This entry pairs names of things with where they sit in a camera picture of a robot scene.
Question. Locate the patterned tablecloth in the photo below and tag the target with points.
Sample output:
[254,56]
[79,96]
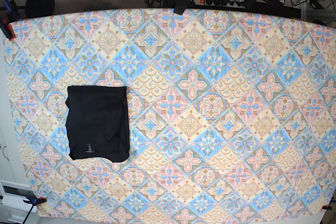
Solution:
[232,115]

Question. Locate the white cabinet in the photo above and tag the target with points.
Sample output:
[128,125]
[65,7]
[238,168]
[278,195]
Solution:
[12,170]

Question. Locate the white power strip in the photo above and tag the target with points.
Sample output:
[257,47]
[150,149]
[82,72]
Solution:
[220,3]

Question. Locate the blue clamp upper left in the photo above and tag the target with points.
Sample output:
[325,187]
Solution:
[6,27]

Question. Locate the round black stand base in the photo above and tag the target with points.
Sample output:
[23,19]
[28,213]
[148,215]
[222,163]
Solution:
[39,8]

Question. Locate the black T-shirt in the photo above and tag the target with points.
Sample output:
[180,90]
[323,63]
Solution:
[97,123]

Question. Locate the blue clamp lower left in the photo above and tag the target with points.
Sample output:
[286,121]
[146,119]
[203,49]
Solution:
[33,201]

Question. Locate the blue clamp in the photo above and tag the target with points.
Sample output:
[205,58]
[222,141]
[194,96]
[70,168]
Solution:
[33,201]
[6,27]

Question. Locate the orange clamp lower right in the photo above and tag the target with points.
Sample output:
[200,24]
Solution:
[327,207]

